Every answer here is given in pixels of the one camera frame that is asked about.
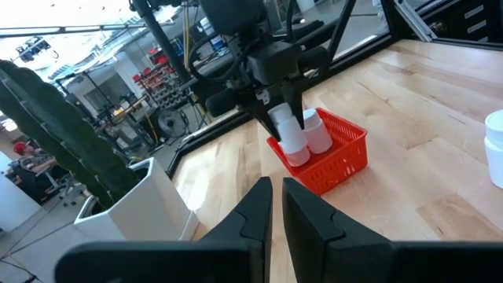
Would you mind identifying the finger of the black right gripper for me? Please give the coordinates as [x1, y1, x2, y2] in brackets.
[204, 89, 283, 143]
[280, 46, 330, 130]

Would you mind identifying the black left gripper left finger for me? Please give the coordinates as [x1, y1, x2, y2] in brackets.
[199, 176, 274, 277]

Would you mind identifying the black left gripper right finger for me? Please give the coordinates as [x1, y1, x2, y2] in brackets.
[281, 176, 395, 283]

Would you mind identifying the white plastic pill bottle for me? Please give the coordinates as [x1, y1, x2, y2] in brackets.
[483, 109, 503, 189]
[283, 145, 311, 167]
[302, 108, 334, 155]
[267, 102, 308, 155]

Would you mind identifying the red plastic slotted basket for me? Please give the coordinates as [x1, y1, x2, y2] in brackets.
[266, 107, 369, 197]

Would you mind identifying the black round floor fan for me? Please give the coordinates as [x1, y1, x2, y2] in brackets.
[156, 107, 190, 140]

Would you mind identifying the shelf with red bins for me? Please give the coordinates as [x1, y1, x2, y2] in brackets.
[132, 46, 186, 112]

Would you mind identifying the white hexagonal planter pot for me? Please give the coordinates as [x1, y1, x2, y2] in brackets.
[73, 156, 200, 241]

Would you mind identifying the silver aluminium extrusion bar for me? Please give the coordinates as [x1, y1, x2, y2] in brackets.
[394, 0, 438, 42]

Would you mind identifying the tall green cactus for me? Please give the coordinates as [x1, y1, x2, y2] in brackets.
[0, 58, 141, 211]

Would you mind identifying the office chair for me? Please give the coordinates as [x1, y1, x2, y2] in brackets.
[37, 164, 90, 208]

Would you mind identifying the black drawer cabinet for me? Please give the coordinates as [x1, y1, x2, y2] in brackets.
[422, 0, 503, 45]

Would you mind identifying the person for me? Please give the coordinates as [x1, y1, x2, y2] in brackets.
[10, 140, 58, 186]

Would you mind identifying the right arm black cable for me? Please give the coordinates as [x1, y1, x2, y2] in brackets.
[187, 33, 260, 84]

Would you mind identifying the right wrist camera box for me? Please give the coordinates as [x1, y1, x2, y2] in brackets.
[246, 41, 303, 86]

